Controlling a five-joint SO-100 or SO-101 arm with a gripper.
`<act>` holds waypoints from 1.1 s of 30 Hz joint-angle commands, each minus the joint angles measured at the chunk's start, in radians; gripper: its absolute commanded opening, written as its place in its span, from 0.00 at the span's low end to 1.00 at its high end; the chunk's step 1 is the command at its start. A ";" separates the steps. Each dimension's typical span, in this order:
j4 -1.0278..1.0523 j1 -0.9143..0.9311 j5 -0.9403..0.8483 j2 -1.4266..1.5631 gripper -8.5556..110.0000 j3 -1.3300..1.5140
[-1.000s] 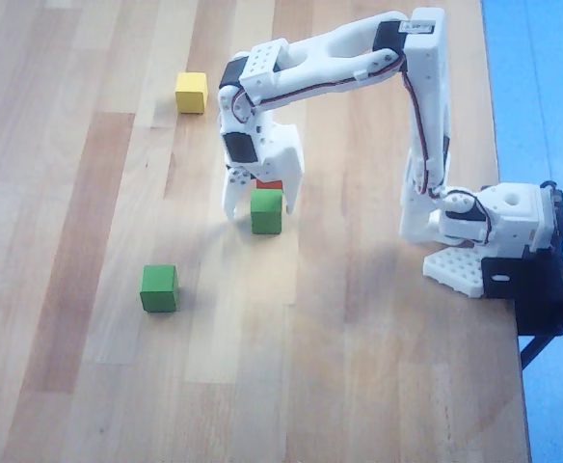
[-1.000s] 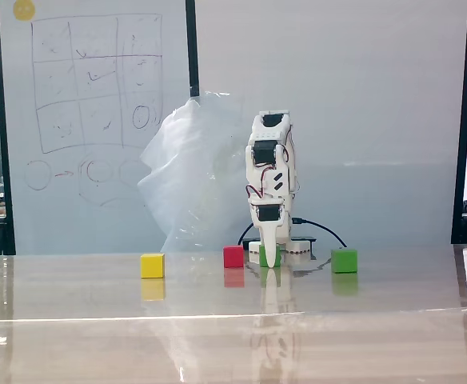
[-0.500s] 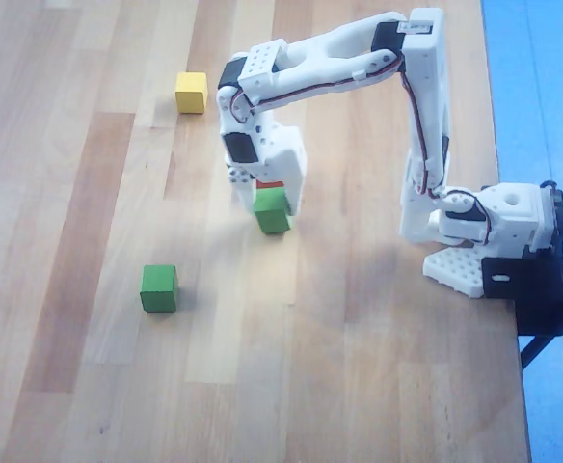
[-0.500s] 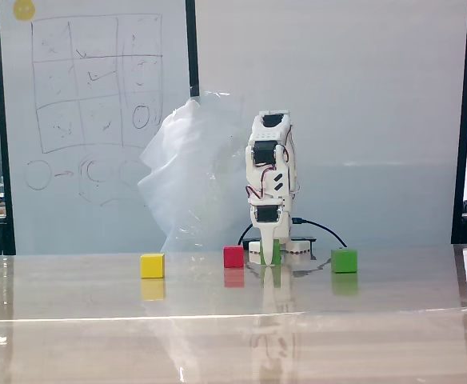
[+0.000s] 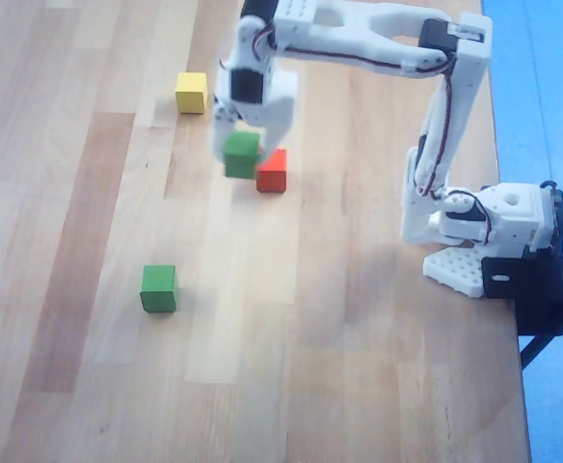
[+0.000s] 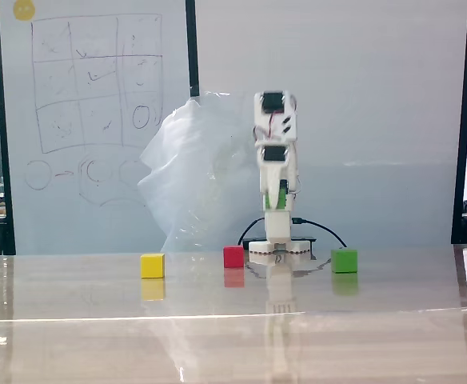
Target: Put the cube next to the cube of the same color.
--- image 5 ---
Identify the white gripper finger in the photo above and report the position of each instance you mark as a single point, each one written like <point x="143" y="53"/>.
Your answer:
<point x="281" y="123"/>
<point x="224" y="123"/>

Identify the green wooden cube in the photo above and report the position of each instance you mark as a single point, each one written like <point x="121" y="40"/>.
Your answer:
<point x="158" y="289"/>
<point x="240" y="154"/>

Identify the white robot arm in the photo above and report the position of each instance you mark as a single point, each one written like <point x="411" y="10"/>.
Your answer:
<point x="387" y="43"/>

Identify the yellow wooden cube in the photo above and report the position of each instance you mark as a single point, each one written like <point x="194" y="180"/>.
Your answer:
<point x="191" y="92"/>

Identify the red wooden cube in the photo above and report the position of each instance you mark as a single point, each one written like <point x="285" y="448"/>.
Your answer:
<point x="274" y="176"/>

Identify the black table clamp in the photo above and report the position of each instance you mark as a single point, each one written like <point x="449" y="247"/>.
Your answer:
<point x="537" y="294"/>

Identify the black diagonal table strut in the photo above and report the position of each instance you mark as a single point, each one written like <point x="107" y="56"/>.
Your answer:
<point x="534" y="352"/>

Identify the white perforated base plate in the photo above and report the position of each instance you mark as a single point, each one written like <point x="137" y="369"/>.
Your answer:
<point x="455" y="270"/>

